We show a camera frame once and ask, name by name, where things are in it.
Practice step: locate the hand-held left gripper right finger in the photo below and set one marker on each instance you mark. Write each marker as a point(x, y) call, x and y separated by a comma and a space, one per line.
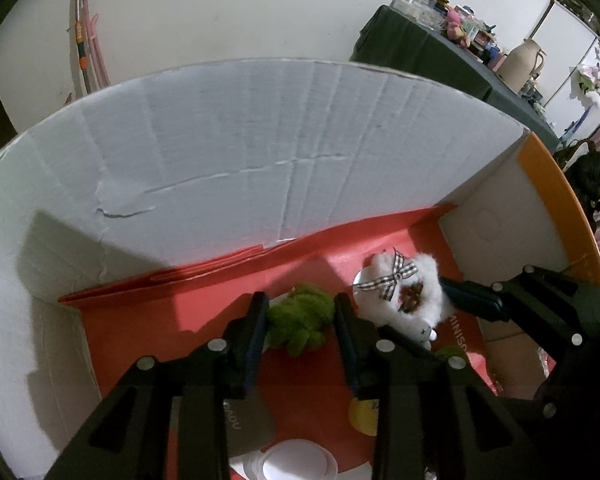
point(351, 355)

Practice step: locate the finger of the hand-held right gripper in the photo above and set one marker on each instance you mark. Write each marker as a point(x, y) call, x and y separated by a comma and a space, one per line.
point(410, 342)
point(472, 300)

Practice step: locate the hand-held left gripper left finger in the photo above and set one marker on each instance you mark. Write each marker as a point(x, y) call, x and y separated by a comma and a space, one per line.
point(254, 350)

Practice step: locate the green plush toy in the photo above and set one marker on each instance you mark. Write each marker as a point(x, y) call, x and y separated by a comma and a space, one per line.
point(450, 351)
point(300, 320)

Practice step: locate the yellow bottle cap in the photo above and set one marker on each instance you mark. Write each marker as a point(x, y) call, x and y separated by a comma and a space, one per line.
point(362, 417)

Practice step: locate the grey hard case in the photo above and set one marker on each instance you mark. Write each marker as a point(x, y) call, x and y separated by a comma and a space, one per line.
point(250, 430)

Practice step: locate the orange cardboard box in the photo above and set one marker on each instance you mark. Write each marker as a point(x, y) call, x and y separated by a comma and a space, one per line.
point(230, 160)

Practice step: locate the dark backpack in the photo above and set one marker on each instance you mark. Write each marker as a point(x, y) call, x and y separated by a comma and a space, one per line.
point(590, 170)

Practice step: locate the beige thermos jug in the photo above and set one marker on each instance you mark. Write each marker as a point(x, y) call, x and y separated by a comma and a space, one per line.
point(522, 67)

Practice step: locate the white hanging plush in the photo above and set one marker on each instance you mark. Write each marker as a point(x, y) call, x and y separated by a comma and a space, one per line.
point(592, 85)

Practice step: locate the dark green covered table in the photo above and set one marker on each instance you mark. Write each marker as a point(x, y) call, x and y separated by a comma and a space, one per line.
point(420, 50)

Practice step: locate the white wardrobe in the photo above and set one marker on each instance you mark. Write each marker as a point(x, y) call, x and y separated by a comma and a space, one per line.
point(575, 45)

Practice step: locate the pile of small desk items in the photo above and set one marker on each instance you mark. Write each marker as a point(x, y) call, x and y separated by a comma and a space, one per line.
point(460, 25)

